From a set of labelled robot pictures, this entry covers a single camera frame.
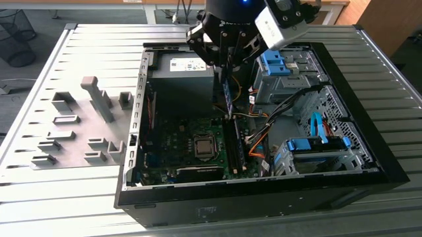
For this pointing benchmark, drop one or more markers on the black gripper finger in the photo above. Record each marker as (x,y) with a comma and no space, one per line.
(254,48)
(199,47)

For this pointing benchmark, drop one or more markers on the black graphics card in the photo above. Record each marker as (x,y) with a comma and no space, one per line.
(199,174)

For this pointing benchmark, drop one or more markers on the grey disk bay cage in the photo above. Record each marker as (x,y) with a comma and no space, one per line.
(330,160)

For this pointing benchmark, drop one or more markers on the black mesh waste bin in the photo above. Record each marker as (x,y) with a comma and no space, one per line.
(17,49)

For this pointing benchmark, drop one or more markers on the dark green motherboard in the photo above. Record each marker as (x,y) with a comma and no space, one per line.
(174,148)

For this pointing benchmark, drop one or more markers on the grey parts rack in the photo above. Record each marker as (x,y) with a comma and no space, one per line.
(99,118)

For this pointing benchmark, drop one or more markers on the blue drive bay latch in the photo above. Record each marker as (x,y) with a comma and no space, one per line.
(276,65)

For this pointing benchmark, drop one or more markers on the black open PC case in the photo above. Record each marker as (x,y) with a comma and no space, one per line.
(230,205)

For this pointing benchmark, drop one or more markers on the brown wooden cabinet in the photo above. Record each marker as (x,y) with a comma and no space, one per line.
(389,19)

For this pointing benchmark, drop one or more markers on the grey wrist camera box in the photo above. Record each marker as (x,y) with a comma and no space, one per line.
(280,34)

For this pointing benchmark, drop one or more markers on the grey floor stand foot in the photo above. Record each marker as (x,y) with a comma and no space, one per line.
(5,89)

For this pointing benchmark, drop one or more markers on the silver CPU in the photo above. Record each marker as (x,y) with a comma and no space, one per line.
(205,147)

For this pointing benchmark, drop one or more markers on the CPU socket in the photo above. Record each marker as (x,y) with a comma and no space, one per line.
(216,148)

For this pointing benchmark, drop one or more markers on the grey optical drive cage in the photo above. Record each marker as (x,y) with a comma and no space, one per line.
(290,86)

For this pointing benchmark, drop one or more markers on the black camera bracket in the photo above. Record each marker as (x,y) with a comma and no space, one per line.
(297,12)

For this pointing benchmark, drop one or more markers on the grey power supply unit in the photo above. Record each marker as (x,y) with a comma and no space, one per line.
(181,89)

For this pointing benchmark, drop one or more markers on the black RAM slot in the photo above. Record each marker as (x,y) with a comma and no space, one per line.
(230,145)

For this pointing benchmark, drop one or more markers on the blue disk carrier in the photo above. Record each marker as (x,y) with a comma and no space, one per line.
(298,144)

